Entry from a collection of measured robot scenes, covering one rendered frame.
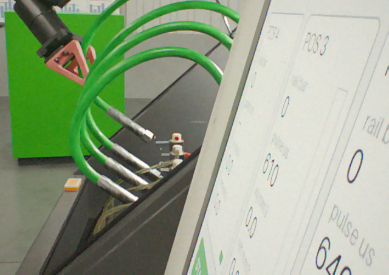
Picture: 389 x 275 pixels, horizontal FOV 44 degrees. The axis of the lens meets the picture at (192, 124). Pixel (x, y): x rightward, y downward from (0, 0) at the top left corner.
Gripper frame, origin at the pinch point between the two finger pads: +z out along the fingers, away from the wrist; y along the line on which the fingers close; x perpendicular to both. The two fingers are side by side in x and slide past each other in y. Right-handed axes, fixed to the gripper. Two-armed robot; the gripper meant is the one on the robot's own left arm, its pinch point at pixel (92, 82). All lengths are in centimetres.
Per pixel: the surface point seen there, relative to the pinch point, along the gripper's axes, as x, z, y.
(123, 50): -10.5, 4.1, -15.5
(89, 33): -5.8, -6.4, -2.1
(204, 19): -39, -155, 639
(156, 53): -14.7, 9.5, -22.2
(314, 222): -19, 29, -65
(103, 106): 1.3, 4.3, 1.3
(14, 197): 157, -47, 239
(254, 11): -25.5, 17.0, -39.5
